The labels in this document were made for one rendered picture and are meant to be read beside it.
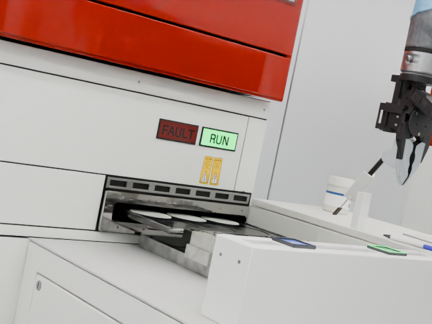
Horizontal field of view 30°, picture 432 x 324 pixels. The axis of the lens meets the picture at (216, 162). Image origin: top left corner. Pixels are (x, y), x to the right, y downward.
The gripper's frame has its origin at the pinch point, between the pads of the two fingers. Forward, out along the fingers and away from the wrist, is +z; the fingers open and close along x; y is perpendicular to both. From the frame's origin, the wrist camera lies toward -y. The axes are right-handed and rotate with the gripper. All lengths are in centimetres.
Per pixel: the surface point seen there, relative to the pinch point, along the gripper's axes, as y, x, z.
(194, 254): 31.1, 22.6, 24.1
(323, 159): 207, -199, 6
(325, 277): -4.0, 21.5, 19.0
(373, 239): 16.5, -15.2, 15.1
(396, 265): -4.0, 2.3, 16.2
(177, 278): 28.3, 27.9, 28.6
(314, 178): 207, -195, 17
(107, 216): 57, 28, 22
